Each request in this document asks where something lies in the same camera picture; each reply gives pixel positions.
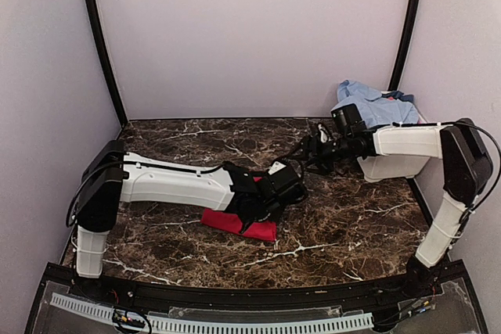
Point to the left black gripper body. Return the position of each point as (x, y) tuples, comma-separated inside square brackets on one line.
[(272, 214)]

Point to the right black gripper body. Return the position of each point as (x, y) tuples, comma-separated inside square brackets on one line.
[(327, 155)]

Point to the red t-shirt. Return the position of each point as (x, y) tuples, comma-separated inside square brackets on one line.
[(227, 220)]

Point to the light blue shirt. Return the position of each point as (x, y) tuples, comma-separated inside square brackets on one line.
[(373, 108)]

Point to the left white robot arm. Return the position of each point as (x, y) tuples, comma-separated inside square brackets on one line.
[(116, 176)]

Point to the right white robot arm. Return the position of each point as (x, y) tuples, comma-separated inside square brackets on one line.
[(451, 153)]

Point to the white plastic laundry bin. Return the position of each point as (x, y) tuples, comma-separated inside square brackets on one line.
[(401, 152)]

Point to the dark blue garment in bin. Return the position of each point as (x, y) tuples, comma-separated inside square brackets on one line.
[(398, 95)]

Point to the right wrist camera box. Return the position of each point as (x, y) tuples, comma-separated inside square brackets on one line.
[(348, 120)]

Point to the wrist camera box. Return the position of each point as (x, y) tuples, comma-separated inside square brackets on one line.
[(348, 120), (287, 185)]

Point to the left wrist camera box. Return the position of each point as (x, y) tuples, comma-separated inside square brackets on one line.
[(287, 185)]

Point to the left electronics board with wires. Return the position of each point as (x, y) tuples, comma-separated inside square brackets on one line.
[(128, 320)]

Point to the electronics board with wires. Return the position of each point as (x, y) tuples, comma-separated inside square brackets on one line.
[(417, 307), (128, 320)]

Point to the white slotted cable duct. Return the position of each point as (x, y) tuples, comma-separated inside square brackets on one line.
[(192, 320)]

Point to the right electronics board with wires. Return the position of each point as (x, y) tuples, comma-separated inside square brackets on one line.
[(417, 307)]

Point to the right black frame post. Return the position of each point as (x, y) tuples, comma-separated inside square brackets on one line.
[(404, 44)]

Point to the black frame post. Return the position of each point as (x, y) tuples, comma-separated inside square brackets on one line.
[(105, 62), (404, 44)]

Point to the left black frame post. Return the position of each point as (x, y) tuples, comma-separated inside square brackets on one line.
[(105, 62)]

